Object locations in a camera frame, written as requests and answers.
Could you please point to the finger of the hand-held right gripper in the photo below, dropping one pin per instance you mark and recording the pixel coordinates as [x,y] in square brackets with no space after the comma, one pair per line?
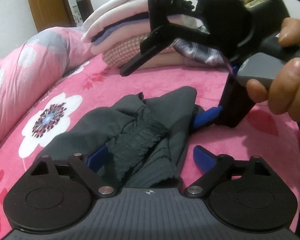
[207,117]
[157,10]

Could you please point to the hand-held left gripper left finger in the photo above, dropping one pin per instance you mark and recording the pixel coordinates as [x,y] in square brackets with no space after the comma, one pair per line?
[97,158]

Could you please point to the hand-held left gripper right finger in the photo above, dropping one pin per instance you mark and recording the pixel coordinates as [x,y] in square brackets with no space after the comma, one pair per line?
[203,158]

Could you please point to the dark grey pants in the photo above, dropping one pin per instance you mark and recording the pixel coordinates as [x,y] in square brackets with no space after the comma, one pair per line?
[140,135]

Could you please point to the stack of folded clothes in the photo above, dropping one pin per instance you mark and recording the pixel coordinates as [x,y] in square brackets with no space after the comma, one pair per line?
[120,22]

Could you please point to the person's right hand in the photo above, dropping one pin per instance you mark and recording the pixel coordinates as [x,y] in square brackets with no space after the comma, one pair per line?
[290,90]

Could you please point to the pink floral blanket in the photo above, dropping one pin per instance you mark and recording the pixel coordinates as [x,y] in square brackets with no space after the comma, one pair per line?
[227,140]

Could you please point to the wooden door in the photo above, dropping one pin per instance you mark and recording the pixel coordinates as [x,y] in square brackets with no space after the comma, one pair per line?
[45,2]

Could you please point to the pink patterned quilt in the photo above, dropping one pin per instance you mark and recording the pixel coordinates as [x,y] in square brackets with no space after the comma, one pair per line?
[27,62]

